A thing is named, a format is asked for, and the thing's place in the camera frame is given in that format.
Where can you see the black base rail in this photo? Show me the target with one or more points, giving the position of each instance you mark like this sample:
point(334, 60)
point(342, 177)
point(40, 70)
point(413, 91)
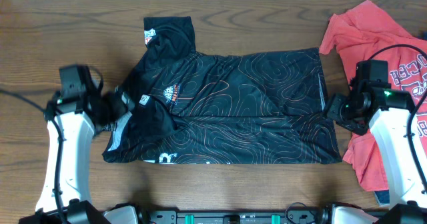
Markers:
point(295, 213)

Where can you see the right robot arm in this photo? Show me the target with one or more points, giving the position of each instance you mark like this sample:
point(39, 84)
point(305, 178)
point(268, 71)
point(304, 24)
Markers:
point(390, 116)

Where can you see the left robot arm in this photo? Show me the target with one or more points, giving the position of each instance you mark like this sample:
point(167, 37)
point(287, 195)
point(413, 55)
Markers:
point(72, 123)

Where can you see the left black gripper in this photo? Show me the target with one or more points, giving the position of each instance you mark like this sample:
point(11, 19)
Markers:
point(121, 106)

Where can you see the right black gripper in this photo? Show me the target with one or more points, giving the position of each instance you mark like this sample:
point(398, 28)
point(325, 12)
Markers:
point(333, 104)

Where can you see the black orange-patterned jersey shirt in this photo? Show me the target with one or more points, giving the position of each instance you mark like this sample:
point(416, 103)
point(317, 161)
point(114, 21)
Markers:
point(188, 107)

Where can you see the red printed t-shirt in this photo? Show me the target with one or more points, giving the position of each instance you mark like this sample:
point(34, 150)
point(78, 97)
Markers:
point(368, 31)

